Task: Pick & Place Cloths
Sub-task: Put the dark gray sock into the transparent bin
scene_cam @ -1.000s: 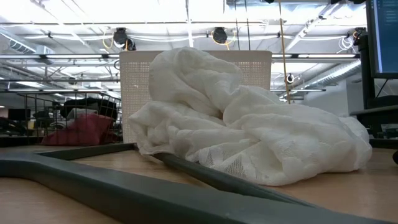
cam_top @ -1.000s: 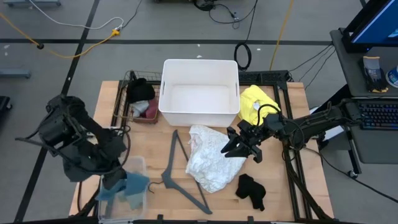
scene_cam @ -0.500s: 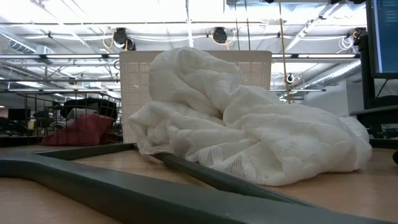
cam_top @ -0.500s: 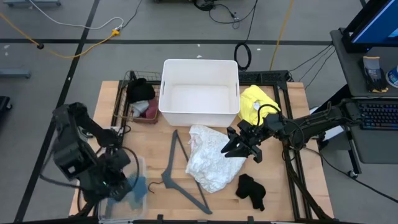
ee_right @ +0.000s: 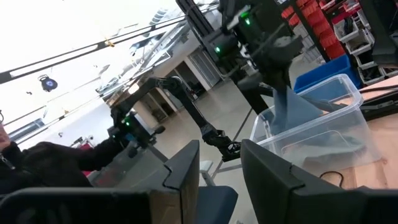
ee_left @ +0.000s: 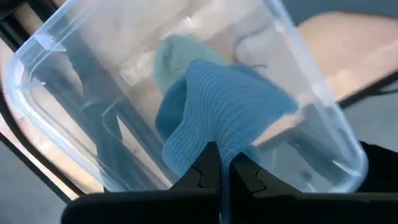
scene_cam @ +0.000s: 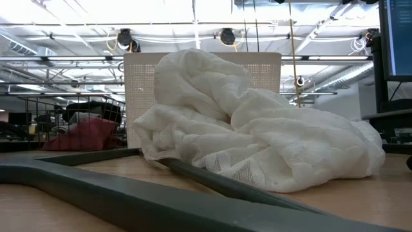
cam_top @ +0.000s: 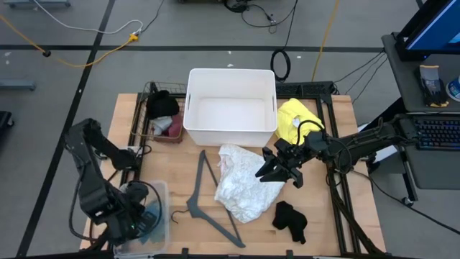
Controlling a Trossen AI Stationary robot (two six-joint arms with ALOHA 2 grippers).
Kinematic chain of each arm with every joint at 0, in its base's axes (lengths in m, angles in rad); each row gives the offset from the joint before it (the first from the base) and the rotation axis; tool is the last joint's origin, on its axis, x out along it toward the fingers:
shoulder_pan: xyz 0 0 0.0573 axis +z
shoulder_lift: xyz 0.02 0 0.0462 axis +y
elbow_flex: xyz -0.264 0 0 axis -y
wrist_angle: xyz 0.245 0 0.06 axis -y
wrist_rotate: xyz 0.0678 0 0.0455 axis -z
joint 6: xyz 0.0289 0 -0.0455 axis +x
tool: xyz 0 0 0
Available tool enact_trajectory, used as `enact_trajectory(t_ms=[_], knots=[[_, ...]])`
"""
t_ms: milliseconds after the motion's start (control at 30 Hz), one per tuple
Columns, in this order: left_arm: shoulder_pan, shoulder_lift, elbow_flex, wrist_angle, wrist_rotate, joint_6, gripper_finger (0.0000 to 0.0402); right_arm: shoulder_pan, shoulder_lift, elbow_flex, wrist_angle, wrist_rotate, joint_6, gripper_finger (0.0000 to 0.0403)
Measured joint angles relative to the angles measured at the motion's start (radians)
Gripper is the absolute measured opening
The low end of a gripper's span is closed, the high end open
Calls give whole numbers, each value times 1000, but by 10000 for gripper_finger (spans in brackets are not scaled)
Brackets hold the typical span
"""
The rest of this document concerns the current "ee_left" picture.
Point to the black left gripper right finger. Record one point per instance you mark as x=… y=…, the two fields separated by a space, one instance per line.
x=295 y=208

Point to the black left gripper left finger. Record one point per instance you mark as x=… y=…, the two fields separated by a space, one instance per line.
x=140 y=208

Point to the blue knitted cloth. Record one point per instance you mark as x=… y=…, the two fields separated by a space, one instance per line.
x=224 y=105

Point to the clear plastic bin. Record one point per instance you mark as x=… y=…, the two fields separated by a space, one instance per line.
x=93 y=77

